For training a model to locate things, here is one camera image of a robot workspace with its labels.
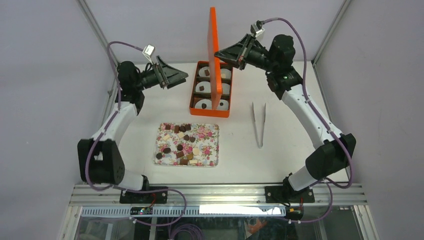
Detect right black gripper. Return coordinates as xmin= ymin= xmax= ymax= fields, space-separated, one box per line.
xmin=214 ymin=34 xmax=278 ymax=74

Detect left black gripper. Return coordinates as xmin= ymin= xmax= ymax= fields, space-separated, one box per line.
xmin=134 ymin=56 xmax=189 ymax=91

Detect orange box lid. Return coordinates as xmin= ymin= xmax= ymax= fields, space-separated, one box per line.
xmin=207 ymin=6 xmax=223 ymax=110

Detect metal tongs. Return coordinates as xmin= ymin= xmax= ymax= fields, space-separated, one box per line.
xmin=251 ymin=102 xmax=267 ymax=149

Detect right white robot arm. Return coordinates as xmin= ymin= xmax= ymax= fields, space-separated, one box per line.
xmin=214 ymin=34 xmax=357 ymax=203

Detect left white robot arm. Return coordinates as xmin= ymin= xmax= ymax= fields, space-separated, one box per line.
xmin=77 ymin=56 xmax=189 ymax=203

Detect orange chocolate box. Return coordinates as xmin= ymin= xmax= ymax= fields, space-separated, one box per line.
xmin=189 ymin=60 xmax=233 ymax=118

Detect brown bar chocolate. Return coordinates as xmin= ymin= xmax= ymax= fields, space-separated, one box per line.
xmin=174 ymin=125 xmax=180 ymax=134

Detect white square chocolate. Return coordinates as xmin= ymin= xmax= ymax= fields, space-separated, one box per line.
xmin=177 ymin=132 xmax=185 ymax=139

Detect white rectangular chocolate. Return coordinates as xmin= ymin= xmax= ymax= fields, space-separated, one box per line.
xmin=162 ymin=134 xmax=171 ymax=141

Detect white paper cup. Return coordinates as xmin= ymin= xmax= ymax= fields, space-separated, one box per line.
xmin=221 ymin=83 xmax=231 ymax=95
xmin=198 ymin=66 xmax=211 ymax=78
xmin=220 ymin=68 xmax=232 ymax=79
xmin=194 ymin=99 xmax=212 ymax=110
xmin=216 ymin=99 xmax=230 ymax=111
xmin=195 ymin=81 xmax=211 ymax=94

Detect floral tray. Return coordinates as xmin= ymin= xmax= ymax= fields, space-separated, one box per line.
xmin=152 ymin=122 xmax=220 ymax=168

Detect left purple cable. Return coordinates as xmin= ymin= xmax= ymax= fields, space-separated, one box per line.
xmin=84 ymin=41 xmax=188 ymax=228

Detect purple cable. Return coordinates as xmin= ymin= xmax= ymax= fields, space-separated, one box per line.
xmin=84 ymin=41 xmax=188 ymax=228
xmin=261 ymin=17 xmax=354 ymax=223

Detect white cable duct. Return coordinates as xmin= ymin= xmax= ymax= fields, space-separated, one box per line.
xmin=81 ymin=204 xmax=286 ymax=218

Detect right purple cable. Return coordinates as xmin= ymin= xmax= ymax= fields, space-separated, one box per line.
xmin=261 ymin=17 xmax=354 ymax=223

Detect aluminium rail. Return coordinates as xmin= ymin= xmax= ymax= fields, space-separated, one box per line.
xmin=69 ymin=182 xmax=369 ymax=220

